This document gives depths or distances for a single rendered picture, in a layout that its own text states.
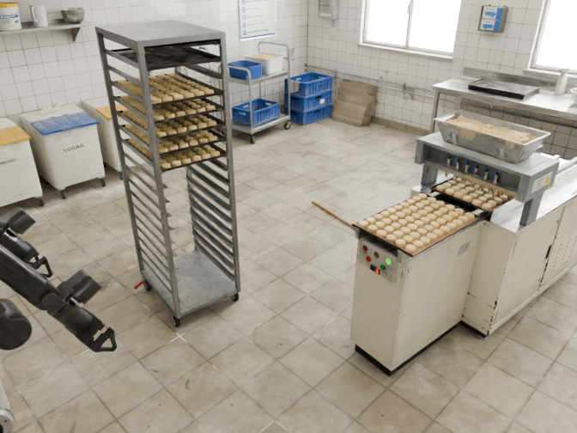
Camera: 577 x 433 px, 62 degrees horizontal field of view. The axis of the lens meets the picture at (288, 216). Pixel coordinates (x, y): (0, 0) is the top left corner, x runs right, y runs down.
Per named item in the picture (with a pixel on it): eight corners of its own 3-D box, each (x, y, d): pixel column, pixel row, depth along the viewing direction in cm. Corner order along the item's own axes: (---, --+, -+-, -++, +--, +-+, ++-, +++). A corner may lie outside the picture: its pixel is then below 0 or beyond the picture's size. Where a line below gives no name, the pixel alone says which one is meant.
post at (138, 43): (181, 317, 310) (142, 39, 228) (177, 319, 309) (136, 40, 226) (179, 314, 312) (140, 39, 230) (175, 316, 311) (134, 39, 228)
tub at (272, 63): (259, 66, 657) (259, 51, 648) (285, 70, 635) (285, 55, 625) (242, 71, 632) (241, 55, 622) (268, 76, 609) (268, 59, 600)
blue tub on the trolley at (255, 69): (243, 72, 628) (242, 59, 620) (264, 76, 604) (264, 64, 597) (226, 76, 608) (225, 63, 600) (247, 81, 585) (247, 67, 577)
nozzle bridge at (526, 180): (440, 175, 330) (448, 127, 314) (544, 214, 281) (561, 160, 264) (409, 188, 312) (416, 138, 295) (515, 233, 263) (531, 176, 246)
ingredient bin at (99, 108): (120, 183, 516) (106, 113, 479) (95, 166, 557) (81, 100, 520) (165, 169, 548) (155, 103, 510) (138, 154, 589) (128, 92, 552)
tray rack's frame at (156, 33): (243, 300, 338) (227, 31, 252) (176, 329, 312) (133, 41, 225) (201, 259, 384) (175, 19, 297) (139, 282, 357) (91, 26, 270)
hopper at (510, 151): (458, 131, 307) (461, 110, 300) (544, 156, 269) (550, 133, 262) (429, 141, 291) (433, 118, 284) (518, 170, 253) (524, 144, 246)
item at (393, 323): (417, 303, 340) (436, 190, 297) (459, 330, 317) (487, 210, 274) (347, 349, 302) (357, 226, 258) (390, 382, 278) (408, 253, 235)
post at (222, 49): (240, 291, 334) (225, 32, 251) (237, 293, 332) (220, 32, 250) (239, 289, 336) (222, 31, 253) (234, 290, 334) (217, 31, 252)
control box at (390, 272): (362, 259, 265) (364, 238, 258) (397, 280, 248) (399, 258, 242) (358, 262, 263) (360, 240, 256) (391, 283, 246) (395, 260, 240)
